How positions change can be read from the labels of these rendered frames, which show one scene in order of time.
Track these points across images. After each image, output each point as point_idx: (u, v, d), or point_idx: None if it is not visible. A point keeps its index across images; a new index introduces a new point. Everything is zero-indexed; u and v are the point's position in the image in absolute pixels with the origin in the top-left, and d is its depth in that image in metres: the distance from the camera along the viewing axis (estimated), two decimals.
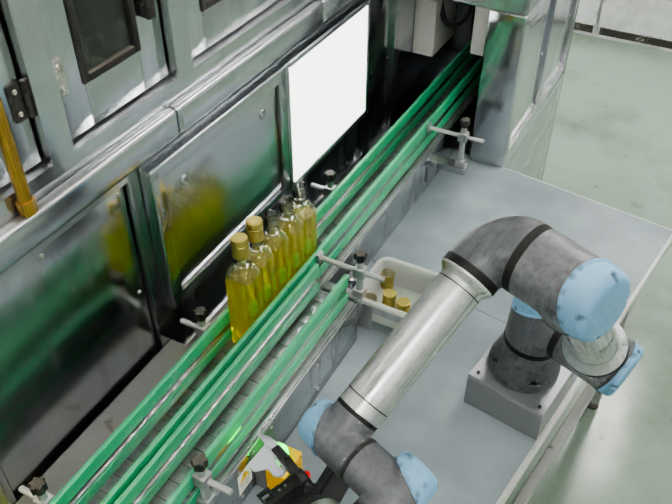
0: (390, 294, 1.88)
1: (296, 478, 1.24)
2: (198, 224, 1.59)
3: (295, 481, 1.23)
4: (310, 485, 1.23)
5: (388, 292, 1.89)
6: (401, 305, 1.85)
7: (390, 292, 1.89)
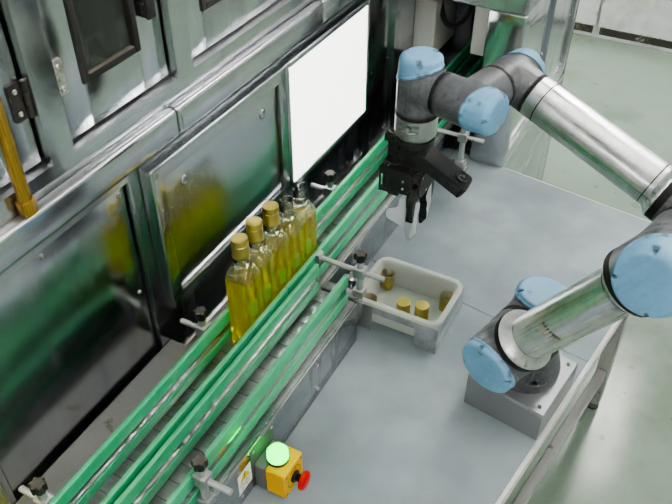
0: (273, 204, 1.58)
1: None
2: (198, 224, 1.59)
3: None
4: None
5: (269, 206, 1.57)
6: (401, 305, 1.85)
7: (270, 204, 1.58)
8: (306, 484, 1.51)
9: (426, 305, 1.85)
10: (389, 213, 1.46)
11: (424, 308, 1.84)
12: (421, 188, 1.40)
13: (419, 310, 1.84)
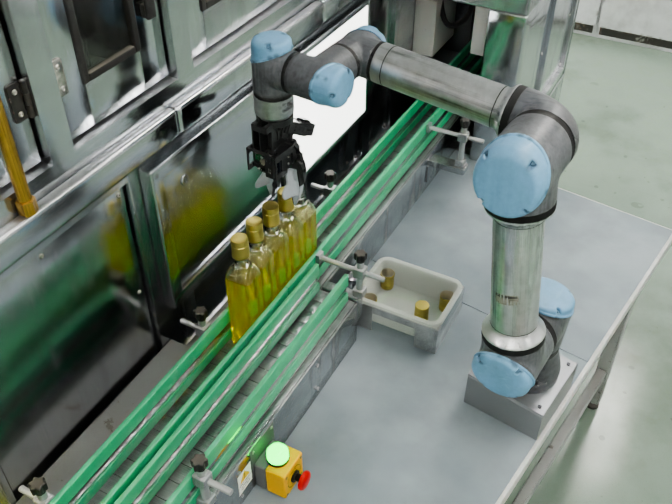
0: (273, 204, 1.58)
1: None
2: (198, 224, 1.59)
3: None
4: None
5: (269, 206, 1.57)
6: None
7: (270, 204, 1.58)
8: (306, 484, 1.51)
9: (426, 305, 1.85)
10: (285, 194, 1.55)
11: (424, 308, 1.84)
12: (296, 150, 1.54)
13: (419, 310, 1.84)
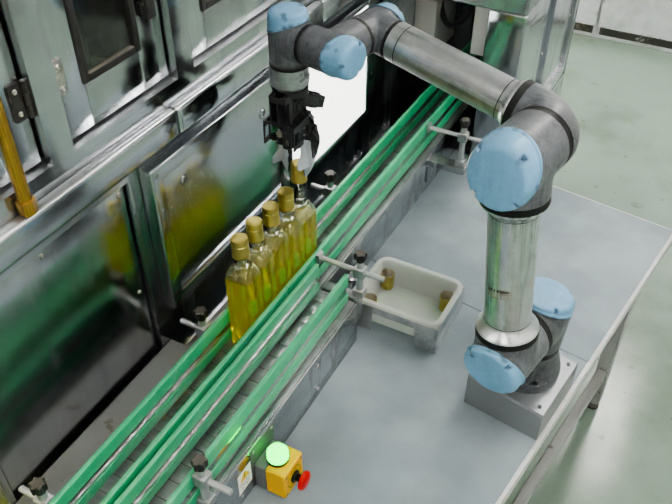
0: (273, 204, 1.58)
1: None
2: (198, 224, 1.59)
3: None
4: None
5: (269, 206, 1.57)
6: (291, 192, 1.61)
7: (270, 204, 1.58)
8: (306, 484, 1.51)
9: (299, 159, 1.64)
10: (300, 165, 1.57)
11: None
12: (310, 122, 1.56)
13: None
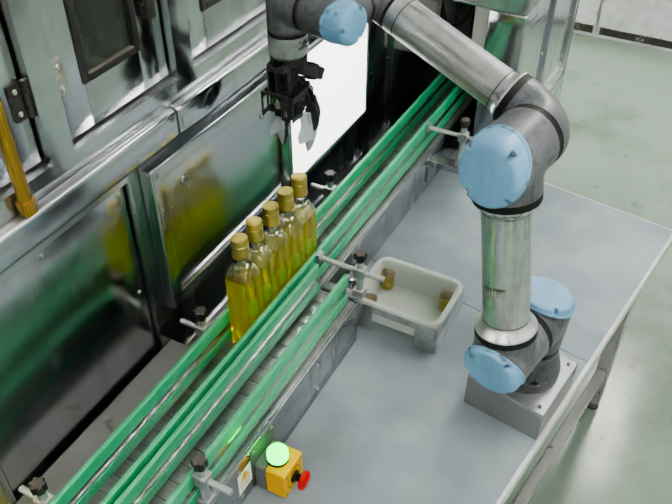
0: (273, 204, 1.58)
1: None
2: (198, 224, 1.59)
3: None
4: None
5: (269, 206, 1.57)
6: (291, 192, 1.61)
7: (270, 204, 1.58)
8: (306, 484, 1.51)
9: (300, 173, 1.66)
10: (301, 138, 1.53)
11: (304, 175, 1.66)
12: (309, 93, 1.52)
13: (306, 179, 1.65)
